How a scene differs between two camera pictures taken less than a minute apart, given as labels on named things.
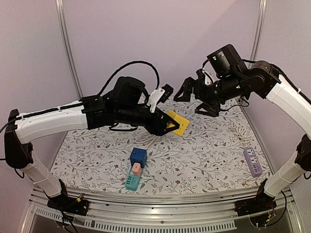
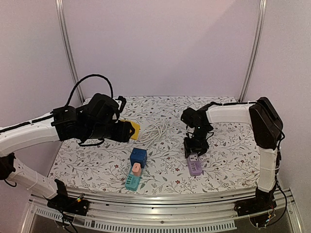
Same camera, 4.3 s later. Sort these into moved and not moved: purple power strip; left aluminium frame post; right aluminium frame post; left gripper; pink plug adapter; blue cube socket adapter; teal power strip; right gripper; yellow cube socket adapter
Moved: left gripper; right gripper; yellow cube socket adapter; purple power strip
Not moved: right aluminium frame post; left aluminium frame post; blue cube socket adapter; teal power strip; pink plug adapter
